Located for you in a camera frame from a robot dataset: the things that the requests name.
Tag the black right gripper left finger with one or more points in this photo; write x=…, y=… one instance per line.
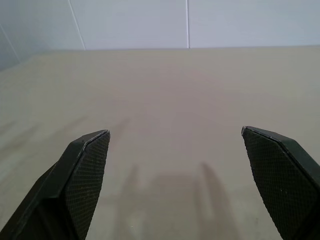
x=62, y=195

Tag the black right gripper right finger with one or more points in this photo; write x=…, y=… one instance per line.
x=287, y=187

